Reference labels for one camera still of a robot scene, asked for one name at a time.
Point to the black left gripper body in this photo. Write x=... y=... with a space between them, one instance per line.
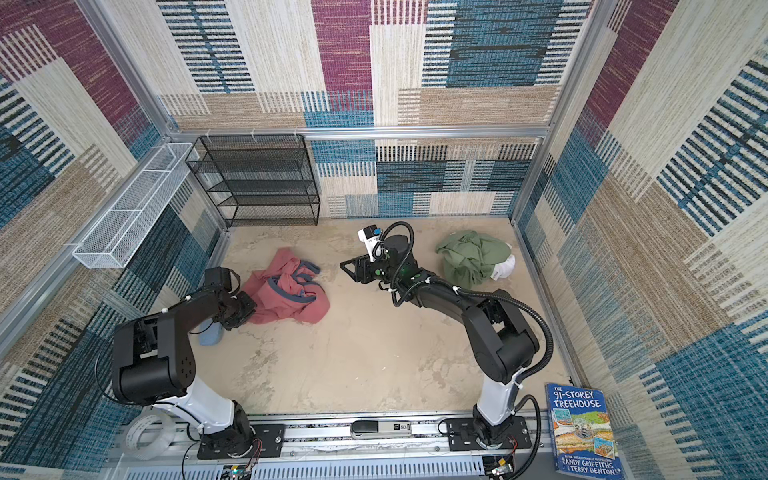
x=243 y=306

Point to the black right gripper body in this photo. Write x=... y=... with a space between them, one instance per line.
x=371 y=271

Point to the red cloth with blue trim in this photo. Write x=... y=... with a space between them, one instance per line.
x=287 y=289

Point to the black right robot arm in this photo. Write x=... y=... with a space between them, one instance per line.
x=509 y=340

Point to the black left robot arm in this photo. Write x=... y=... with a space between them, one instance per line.
x=153 y=364

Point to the green cloth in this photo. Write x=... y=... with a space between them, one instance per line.
x=468 y=257

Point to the white cloth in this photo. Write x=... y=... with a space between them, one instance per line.
x=503 y=269

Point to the blue oval pad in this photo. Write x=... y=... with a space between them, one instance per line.
x=210 y=333

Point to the clear tape roll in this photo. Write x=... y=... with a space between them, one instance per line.
x=149 y=435

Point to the circuit board with green led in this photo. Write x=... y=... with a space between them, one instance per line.
x=236 y=472

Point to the right circuit board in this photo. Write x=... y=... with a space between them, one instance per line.
x=499 y=467

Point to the treehouse paperback book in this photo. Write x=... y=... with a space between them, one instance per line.
x=583 y=442

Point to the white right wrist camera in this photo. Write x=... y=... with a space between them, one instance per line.
x=371 y=237

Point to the black wire mesh shelf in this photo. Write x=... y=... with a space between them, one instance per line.
x=257 y=180

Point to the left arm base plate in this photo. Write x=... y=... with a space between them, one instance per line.
x=266 y=442

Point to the white wire mesh basket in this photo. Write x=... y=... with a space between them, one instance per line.
x=117 y=235

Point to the black device on rail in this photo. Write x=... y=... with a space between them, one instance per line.
x=380 y=429

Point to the aluminium front rail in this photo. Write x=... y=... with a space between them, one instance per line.
x=321 y=446

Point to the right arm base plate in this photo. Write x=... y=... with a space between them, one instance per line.
x=469 y=434

